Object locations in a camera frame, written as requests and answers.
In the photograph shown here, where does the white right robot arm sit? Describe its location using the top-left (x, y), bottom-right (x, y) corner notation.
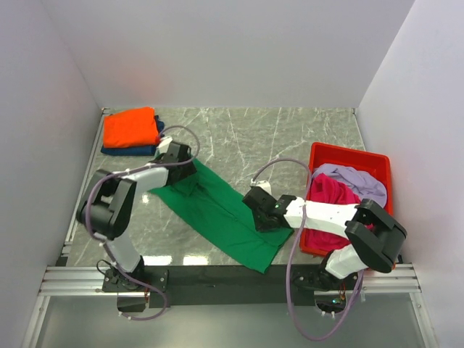
top-left (242, 186), bottom-right (407, 289)

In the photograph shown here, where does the green t shirt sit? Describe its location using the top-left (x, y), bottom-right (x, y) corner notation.
top-left (150, 159), bottom-right (293, 273)

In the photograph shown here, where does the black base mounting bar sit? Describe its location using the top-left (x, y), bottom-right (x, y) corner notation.
top-left (99, 264), bottom-right (356, 312)

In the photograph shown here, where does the aluminium frame rail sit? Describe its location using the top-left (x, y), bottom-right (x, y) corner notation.
top-left (21, 107), bottom-right (109, 348)

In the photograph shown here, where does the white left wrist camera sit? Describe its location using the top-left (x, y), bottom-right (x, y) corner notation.
top-left (155, 136), bottom-right (173, 157)

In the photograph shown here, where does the red plastic bin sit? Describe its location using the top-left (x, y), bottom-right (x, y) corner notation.
top-left (299, 143), bottom-right (393, 257)

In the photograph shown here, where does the folded navy blue t shirt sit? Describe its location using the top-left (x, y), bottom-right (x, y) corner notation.
top-left (101, 115), bottom-right (165, 157)

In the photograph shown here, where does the folded orange t shirt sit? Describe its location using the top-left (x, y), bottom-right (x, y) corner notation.
top-left (103, 107), bottom-right (159, 149)

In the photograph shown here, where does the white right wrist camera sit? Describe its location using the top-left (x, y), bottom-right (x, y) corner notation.
top-left (250, 180), bottom-right (273, 195)

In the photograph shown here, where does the magenta t shirt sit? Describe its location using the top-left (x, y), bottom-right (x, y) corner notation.
top-left (302, 173), bottom-right (360, 252)

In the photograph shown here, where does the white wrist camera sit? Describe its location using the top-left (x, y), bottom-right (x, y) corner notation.
top-left (155, 136), bottom-right (173, 157)
top-left (250, 180), bottom-right (273, 195)

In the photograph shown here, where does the lavender t shirt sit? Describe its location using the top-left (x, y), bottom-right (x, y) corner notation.
top-left (312, 163), bottom-right (388, 207)

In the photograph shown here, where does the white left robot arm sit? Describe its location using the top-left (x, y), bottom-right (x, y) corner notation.
top-left (76, 139), bottom-right (196, 291)

